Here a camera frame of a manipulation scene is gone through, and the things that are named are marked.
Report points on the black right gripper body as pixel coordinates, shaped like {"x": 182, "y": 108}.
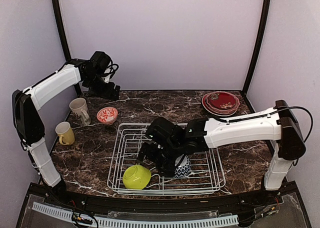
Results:
{"x": 164, "y": 157}

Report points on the white wire dish rack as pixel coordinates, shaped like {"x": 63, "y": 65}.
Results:
{"x": 206, "y": 170}

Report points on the white patterned tall mug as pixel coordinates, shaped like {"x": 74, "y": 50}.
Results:
{"x": 79, "y": 107}

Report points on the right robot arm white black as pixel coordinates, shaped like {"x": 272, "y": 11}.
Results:
{"x": 277, "y": 124}

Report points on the black front rail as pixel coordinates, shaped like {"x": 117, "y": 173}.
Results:
{"x": 242, "y": 204}

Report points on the light green plate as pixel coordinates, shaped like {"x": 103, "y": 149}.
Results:
{"x": 212, "y": 111}

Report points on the black frame post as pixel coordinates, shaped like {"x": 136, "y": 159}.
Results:
{"x": 61, "y": 32}
{"x": 257, "y": 46}

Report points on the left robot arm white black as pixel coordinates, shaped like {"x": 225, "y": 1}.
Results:
{"x": 94, "y": 74}

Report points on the white red patterned bowl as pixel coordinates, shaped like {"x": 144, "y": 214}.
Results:
{"x": 107, "y": 115}

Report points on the left black frame post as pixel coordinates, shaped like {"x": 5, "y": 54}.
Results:
{"x": 61, "y": 32}

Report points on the lime green bowl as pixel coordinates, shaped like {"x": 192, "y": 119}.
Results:
{"x": 136, "y": 177}

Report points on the right black frame post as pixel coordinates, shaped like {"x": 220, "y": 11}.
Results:
{"x": 257, "y": 46}

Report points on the yellow mug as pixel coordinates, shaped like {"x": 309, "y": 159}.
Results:
{"x": 65, "y": 133}

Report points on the white slotted cable duct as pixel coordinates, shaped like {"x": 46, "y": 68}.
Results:
{"x": 117, "y": 219}

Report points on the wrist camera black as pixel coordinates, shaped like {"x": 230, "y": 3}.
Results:
{"x": 165, "y": 133}
{"x": 100, "y": 61}

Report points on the blue white zigzag bowl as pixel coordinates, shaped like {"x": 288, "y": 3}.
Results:
{"x": 182, "y": 166}

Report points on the red floral plate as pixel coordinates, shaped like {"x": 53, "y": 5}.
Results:
{"x": 221, "y": 100}

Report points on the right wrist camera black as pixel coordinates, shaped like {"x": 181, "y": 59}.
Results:
{"x": 165, "y": 133}

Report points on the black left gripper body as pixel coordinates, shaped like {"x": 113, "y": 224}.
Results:
{"x": 97, "y": 87}

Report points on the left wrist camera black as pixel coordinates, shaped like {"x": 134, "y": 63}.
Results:
{"x": 100, "y": 61}

